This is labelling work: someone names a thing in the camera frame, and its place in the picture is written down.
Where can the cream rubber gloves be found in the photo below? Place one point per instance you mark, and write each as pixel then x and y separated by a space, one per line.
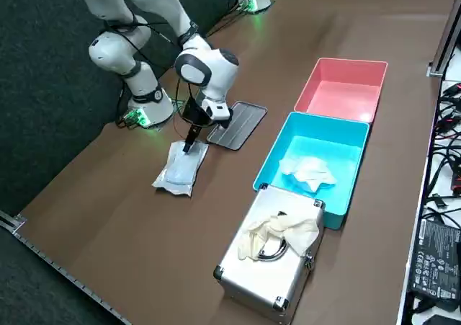
pixel 277 231

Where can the grey ribbed metal tray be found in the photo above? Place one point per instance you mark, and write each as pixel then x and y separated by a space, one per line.
pixel 241 123

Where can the black labelled power adapter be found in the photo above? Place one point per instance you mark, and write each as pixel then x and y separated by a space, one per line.
pixel 436 260

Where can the aluminium frame post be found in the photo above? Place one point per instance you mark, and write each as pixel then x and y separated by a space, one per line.
pixel 446 26

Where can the blue plastic box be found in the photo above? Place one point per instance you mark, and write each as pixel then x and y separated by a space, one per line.
pixel 313 145

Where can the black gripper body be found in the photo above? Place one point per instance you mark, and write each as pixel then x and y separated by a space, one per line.
pixel 194 114

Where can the new mask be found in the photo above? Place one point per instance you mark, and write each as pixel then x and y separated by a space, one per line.
pixel 182 166

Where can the pink plastic box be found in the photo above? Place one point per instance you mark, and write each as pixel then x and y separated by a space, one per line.
pixel 338 91

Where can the silver aluminium case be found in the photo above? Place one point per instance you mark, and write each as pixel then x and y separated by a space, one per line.
pixel 266 274

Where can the aluminium table edge rail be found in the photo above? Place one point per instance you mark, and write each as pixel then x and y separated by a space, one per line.
pixel 54 263

